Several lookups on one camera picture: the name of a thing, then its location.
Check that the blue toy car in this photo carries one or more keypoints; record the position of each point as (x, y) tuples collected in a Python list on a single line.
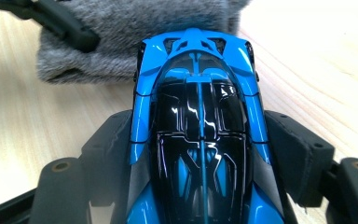
[(199, 124)]

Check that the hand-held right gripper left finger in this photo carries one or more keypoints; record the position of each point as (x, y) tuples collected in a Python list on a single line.
[(108, 161)]

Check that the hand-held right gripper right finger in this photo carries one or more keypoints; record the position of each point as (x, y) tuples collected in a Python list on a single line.
[(301, 161)]

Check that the grey knitted cloth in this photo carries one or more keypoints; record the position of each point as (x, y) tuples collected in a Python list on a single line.
[(121, 31)]

